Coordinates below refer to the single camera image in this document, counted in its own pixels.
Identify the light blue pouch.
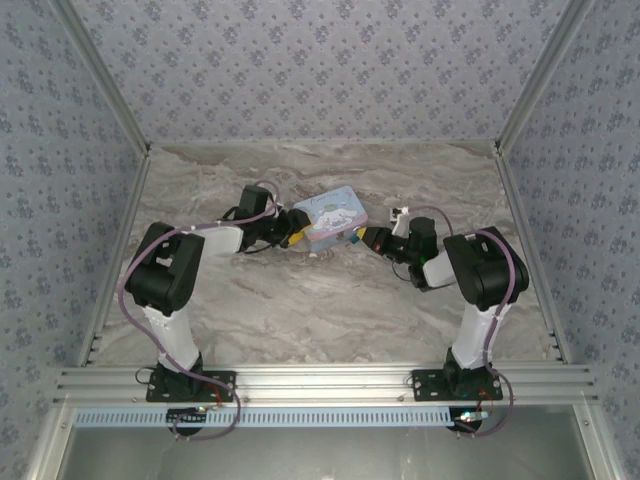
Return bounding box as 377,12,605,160
292,185,370,253

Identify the small black controller board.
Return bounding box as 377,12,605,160
451,408,490,432
166,407,210,427

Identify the aluminium side frame rail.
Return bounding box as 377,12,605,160
491,142,572,362
78,144,153,367

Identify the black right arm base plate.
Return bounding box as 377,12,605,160
410,368,504,403

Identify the aluminium front frame rail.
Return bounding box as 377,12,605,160
53,363,600,407

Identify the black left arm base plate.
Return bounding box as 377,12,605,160
145,368,238,403

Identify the light blue slotted cable duct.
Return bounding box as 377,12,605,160
73,406,452,429

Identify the aluminium corner post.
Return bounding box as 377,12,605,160
493,0,599,150
48,0,152,152

